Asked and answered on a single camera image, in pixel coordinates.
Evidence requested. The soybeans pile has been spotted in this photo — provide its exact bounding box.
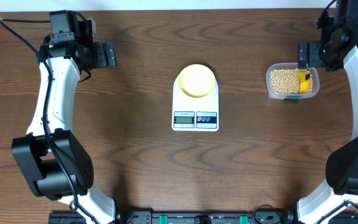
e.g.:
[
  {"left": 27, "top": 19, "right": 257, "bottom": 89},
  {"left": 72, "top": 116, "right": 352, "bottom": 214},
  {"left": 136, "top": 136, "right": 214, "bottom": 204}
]
[{"left": 269, "top": 69, "right": 313, "bottom": 94}]

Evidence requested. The yellow bowl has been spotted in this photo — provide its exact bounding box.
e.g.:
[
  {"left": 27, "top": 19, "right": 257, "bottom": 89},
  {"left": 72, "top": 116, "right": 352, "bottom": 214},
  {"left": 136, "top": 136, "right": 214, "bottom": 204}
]
[{"left": 178, "top": 64, "right": 216, "bottom": 98}]

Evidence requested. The white digital kitchen scale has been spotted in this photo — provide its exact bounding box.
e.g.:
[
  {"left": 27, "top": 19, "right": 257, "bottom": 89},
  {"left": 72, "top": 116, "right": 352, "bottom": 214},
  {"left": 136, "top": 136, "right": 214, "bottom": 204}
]
[{"left": 172, "top": 75, "right": 219, "bottom": 132}]

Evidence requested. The clear plastic container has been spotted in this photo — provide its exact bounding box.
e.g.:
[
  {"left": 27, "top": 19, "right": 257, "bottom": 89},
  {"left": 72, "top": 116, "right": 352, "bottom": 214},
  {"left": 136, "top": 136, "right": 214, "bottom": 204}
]
[{"left": 266, "top": 63, "right": 319, "bottom": 100}]

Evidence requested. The yellow measuring scoop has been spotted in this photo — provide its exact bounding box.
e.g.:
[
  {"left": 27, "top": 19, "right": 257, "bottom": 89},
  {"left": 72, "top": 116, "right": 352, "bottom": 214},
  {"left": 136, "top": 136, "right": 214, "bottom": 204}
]
[{"left": 296, "top": 71, "right": 312, "bottom": 93}]

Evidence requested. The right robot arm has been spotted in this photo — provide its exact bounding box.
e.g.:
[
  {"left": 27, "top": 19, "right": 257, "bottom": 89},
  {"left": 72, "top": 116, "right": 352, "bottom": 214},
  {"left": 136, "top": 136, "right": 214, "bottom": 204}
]
[{"left": 293, "top": 0, "right": 358, "bottom": 223}]

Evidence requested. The black mounting rail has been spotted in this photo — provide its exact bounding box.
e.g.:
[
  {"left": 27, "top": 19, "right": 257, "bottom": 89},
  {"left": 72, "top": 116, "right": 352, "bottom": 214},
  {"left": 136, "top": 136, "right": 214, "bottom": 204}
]
[{"left": 47, "top": 210, "right": 295, "bottom": 224}]

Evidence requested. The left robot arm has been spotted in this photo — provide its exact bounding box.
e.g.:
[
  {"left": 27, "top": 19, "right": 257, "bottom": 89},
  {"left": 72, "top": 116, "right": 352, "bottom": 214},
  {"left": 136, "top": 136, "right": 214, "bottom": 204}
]
[{"left": 11, "top": 10, "right": 123, "bottom": 223}]

